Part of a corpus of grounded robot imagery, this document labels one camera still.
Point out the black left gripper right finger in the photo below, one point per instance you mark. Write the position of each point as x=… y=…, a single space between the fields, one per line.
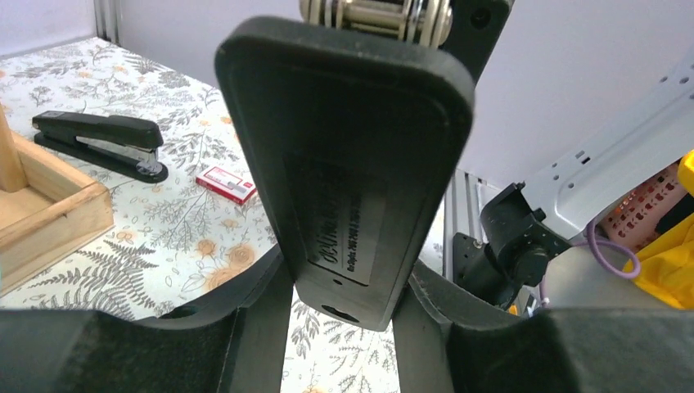
x=447 y=340

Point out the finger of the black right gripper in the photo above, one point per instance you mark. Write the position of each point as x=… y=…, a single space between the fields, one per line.
x=476 y=27

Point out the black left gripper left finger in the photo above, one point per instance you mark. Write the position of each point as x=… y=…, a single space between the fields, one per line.
x=232 y=339

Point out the beige and black stapler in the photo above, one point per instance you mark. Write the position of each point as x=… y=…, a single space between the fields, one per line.
x=351 y=140

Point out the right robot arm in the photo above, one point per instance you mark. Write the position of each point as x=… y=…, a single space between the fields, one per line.
x=579 y=104

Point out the red staple box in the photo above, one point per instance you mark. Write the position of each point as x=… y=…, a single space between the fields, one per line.
x=227 y=184

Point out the pink perforated basket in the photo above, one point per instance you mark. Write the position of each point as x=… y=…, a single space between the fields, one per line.
x=633 y=222

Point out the wooden rack base tray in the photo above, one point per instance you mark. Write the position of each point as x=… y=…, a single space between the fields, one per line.
x=49 y=209

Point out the yellow bag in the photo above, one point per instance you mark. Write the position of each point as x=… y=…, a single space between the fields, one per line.
x=666 y=264

